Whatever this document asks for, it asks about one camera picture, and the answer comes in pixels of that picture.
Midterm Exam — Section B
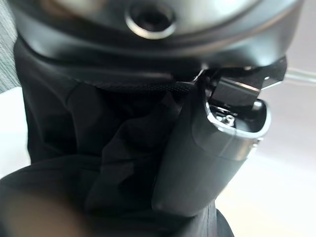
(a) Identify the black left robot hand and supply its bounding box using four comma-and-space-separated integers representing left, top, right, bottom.
6, 0, 307, 218

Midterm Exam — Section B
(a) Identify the black garment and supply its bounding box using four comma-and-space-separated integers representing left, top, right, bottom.
0, 39, 234, 237

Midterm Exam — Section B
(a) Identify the grey textured fabric headboard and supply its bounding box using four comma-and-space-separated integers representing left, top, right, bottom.
0, 0, 24, 93

